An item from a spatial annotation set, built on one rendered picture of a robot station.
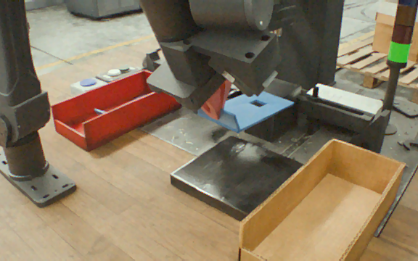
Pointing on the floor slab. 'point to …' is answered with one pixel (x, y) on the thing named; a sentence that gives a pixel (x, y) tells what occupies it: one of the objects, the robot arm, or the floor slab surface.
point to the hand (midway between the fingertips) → (214, 112)
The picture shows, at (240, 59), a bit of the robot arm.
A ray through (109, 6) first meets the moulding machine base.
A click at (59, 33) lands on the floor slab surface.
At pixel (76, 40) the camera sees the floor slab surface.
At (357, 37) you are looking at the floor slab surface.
